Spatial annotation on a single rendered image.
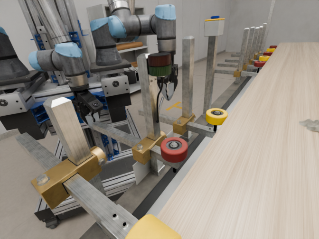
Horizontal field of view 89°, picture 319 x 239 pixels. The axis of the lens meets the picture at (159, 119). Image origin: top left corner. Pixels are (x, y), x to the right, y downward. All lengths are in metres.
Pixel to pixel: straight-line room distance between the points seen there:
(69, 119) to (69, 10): 0.92
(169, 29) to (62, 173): 0.56
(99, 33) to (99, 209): 0.86
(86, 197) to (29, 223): 1.42
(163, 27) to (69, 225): 1.42
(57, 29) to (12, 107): 0.41
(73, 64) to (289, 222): 0.72
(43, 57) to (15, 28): 2.23
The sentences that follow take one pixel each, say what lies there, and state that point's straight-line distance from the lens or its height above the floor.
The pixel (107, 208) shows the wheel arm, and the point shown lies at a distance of 0.31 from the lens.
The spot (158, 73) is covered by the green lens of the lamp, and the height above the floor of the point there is 1.11.
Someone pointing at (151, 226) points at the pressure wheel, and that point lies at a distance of 0.26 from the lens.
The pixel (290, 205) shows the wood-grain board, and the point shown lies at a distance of 0.42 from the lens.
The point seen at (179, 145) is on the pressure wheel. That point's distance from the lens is 0.48.
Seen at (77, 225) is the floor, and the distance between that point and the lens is 1.52.
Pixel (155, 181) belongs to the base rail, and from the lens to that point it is 0.65.
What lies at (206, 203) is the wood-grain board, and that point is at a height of 0.90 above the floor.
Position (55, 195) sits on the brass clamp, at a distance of 0.39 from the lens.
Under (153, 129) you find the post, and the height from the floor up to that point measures 0.92.
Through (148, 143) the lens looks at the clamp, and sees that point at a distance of 0.55.
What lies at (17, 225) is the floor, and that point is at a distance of 1.78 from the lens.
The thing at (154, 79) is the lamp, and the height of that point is 1.08.
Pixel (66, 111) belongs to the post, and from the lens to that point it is 0.33.
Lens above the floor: 1.21
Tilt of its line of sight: 30 degrees down
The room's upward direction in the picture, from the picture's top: 5 degrees counter-clockwise
